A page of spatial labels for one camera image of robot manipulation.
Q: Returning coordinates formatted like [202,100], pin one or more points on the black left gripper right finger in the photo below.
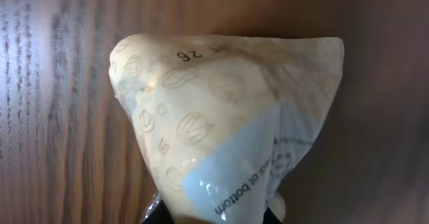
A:
[271,217]

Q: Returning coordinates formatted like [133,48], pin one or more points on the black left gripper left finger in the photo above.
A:
[158,214]

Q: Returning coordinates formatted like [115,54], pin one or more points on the beige paper bag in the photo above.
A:
[222,120]

